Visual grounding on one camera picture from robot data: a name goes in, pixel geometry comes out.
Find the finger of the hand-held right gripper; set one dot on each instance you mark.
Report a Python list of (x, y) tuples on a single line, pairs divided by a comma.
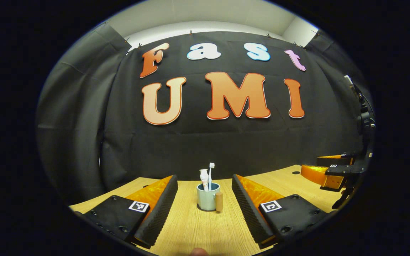
[(333, 160), (315, 174)]

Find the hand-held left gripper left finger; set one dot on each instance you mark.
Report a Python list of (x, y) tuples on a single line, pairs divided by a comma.
[(158, 213)]

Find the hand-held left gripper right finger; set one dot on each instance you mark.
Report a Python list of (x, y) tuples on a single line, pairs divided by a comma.
[(247, 213)]

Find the light blue toothbrush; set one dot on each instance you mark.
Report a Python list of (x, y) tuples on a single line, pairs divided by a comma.
[(210, 174)]

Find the white toothpaste tube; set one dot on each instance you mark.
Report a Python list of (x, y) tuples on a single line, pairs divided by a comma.
[(204, 176)]

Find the wooden desktop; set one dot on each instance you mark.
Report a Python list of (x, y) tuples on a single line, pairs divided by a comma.
[(205, 231)]

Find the black backdrop cloth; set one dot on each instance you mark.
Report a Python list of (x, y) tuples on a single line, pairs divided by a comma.
[(208, 142)]

